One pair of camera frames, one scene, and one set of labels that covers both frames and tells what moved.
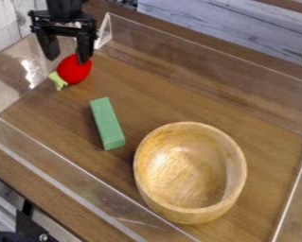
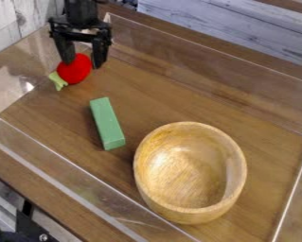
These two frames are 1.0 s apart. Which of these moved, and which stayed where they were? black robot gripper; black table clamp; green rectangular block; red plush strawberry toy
Moved: black robot gripper
Stayed: green rectangular block; black table clamp; red plush strawberry toy
